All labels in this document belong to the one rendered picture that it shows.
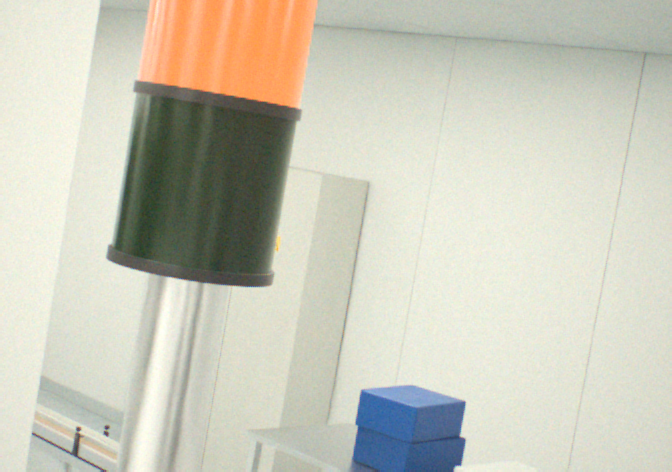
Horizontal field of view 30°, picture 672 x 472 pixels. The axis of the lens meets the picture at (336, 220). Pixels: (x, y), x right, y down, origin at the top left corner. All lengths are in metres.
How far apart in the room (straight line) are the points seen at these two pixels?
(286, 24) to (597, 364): 6.17
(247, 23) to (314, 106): 7.53
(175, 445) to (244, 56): 0.12
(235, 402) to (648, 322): 2.61
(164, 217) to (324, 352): 7.12
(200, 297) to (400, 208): 6.95
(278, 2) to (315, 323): 7.01
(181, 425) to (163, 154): 0.08
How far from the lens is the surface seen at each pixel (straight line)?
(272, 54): 0.36
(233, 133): 0.36
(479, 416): 6.94
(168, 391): 0.38
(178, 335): 0.37
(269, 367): 7.42
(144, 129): 0.37
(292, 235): 7.31
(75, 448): 5.00
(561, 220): 6.65
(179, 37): 0.36
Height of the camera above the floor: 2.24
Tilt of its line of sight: 3 degrees down
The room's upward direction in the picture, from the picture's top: 10 degrees clockwise
